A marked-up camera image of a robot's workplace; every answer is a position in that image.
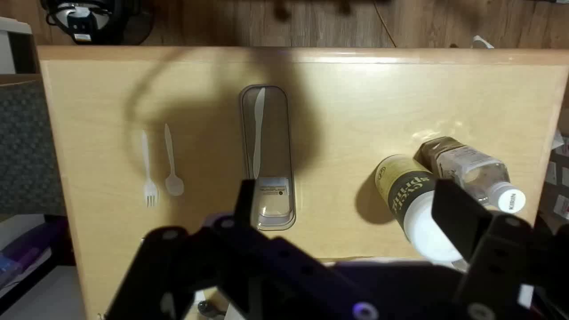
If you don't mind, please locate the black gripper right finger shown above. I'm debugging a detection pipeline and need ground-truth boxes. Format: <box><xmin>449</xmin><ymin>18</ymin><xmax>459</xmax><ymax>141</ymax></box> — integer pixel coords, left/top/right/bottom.
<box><xmin>431</xmin><ymin>180</ymin><xmax>569</xmax><ymax>320</ymax></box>

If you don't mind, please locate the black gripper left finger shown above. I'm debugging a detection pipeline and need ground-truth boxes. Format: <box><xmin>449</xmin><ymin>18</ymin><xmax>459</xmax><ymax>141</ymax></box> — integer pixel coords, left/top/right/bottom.
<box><xmin>106</xmin><ymin>176</ymin><xmax>383</xmax><ymax>320</ymax></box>

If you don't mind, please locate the white plastic spoon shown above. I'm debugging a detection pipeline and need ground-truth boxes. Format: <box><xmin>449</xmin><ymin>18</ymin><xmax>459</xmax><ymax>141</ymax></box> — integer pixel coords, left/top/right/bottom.
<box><xmin>163</xmin><ymin>121</ymin><xmax>187</xmax><ymax>200</ymax></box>

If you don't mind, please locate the clear bottle with white cap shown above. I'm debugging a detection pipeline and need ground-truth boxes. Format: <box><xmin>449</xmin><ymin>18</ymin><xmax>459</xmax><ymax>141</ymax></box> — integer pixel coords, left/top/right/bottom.
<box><xmin>417</xmin><ymin>136</ymin><xmax>529</xmax><ymax>216</ymax></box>

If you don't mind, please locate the printed packages pile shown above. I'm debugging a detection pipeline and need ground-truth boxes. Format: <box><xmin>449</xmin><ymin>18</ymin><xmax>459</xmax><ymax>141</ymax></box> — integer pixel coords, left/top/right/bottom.
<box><xmin>536</xmin><ymin>127</ymin><xmax>569</xmax><ymax>235</ymax></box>

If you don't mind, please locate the dark jar with white lid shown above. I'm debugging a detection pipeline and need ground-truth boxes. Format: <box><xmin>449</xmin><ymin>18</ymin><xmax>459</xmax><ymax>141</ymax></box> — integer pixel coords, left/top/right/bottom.
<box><xmin>374</xmin><ymin>153</ymin><xmax>467</xmax><ymax>267</ymax></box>

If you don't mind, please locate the purple and white box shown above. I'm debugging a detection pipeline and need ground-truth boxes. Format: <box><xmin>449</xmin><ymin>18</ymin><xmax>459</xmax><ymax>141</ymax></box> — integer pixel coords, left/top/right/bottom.
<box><xmin>0</xmin><ymin>216</ymin><xmax>77</xmax><ymax>299</ymax></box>

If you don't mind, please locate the clear plastic cutlery tray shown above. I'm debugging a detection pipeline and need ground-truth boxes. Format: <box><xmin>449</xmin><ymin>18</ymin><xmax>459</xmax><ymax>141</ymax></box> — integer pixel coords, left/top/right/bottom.
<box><xmin>239</xmin><ymin>84</ymin><xmax>299</xmax><ymax>233</ymax></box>

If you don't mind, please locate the white plastic knife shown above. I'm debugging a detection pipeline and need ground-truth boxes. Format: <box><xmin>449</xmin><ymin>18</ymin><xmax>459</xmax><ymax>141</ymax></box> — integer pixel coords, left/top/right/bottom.
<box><xmin>253</xmin><ymin>88</ymin><xmax>267</xmax><ymax>182</ymax></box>

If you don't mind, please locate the grey textured panel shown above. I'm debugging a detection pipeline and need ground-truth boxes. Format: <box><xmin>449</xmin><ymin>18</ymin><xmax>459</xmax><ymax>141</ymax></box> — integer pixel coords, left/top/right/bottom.
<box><xmin>0</xmin><ymin>75</ymin><xmax>67</xmax><ymax>219</ymax></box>

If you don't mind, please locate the small white scrap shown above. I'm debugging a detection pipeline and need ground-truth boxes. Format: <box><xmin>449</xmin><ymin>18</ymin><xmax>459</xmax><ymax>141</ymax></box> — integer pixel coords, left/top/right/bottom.
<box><xmin>472</xmin><ymin>34</ymin><xmax>497</xmax><ymax>52</ymax></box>

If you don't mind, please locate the black round device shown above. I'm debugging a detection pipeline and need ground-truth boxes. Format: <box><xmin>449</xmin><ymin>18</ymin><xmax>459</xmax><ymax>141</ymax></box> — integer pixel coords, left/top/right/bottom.
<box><xmin>40</xmin><ymin>0</ymin><xmax>157</xmax><ymax>47</ymax></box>

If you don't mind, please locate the thin dark cable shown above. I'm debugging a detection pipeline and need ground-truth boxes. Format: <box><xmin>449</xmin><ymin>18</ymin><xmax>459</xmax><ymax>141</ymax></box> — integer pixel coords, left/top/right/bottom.
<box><xmin>372</xmin><ymin>0</ymin><xmax>401</xmax><ymax>50</ymax></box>

